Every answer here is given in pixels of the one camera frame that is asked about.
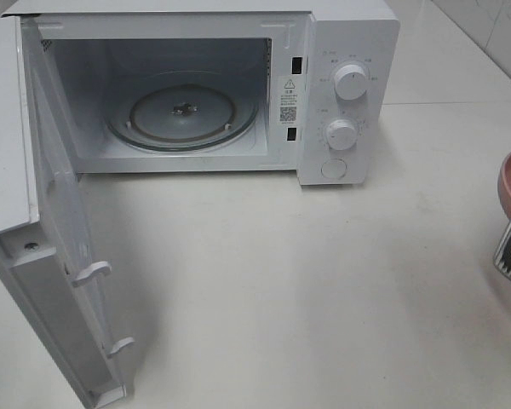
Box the white round door-release button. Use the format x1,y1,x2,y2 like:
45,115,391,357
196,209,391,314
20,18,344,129
321,158,347,180

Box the glass microwave turntable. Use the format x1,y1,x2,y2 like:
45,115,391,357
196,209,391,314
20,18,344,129
103,71,262,153

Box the white warning label sticker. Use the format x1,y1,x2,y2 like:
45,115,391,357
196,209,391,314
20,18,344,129
278,76,301,124

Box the white microwave door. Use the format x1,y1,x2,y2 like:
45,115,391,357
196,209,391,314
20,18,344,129
0,16,134,408

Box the white microwave knob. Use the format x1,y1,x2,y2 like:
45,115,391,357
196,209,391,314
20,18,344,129
331,61,369,101
324,119,359,151

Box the white microwave oven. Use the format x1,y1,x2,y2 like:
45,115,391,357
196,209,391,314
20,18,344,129
0,1,400,186

